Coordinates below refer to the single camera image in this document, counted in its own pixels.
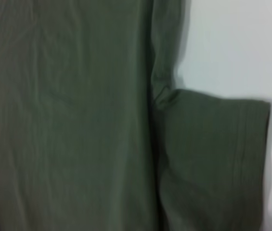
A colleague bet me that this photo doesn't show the dark green shirt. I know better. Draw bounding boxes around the dark green shirt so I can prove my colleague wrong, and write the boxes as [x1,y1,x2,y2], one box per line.
[0,0,271,231]

